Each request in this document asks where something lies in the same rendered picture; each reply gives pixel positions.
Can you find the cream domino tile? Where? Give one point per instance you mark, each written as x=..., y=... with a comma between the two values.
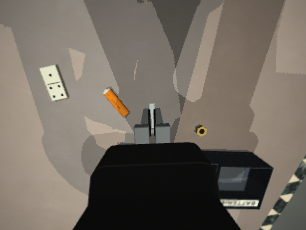
x=54, y=82

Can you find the brass hex nut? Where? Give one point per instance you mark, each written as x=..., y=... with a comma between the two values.
x=201, y=130

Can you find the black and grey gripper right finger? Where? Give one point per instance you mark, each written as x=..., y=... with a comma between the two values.
x=161, y=130

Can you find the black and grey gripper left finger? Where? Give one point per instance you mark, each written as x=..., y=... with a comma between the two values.
x=142, y=132

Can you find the dark grey rack of bins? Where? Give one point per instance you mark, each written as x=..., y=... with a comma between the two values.
x=238, y=181

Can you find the white bolt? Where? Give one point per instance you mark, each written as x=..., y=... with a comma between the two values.
x=152, y=107

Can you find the orange aa battery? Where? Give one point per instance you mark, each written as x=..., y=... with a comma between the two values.
x=116, y=102

